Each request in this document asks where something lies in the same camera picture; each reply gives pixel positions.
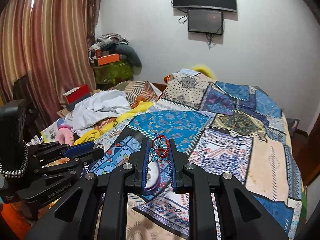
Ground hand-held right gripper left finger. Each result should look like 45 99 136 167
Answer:
24 138 150 240

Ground cartoon printed sheet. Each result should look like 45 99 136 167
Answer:
39 119 75 146

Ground orange box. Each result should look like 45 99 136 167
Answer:
96 53 119 66

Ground green patterned cloth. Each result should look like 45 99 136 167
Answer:
93 60 134 84

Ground black white braided cord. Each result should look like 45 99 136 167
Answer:
0 140 29 179

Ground white purple jewelry box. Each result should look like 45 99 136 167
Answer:
144 161 162 193

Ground orange striped cloth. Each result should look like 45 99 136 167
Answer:
110 81 163 106

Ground pink plush toy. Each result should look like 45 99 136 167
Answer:
57 124 74 145

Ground red white box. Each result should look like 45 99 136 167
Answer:
62 84 91 105

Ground dark chair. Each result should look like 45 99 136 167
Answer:
12 74 38 137

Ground yellow cloth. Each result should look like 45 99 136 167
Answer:
74 101 154 146

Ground white crumpled cloth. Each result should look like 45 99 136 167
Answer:
71 90 132 131

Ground yellow fluffy cushion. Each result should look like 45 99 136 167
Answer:
191 64 217 79

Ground patchwork printed blanket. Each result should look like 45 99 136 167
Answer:
82 67 308 240

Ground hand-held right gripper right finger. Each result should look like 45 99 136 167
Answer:
169 138 290 240

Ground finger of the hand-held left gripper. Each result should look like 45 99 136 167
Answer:
37 145 105 181
27 141 96 161

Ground red cord bracelet blue beads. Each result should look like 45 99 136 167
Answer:
149 133 171 162

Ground small black wall monitor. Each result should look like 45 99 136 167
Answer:
187 9 224 36

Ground striped brown curtain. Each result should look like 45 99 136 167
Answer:
0 0 108 137

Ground pile of clothes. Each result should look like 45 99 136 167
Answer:
87 33 143 68

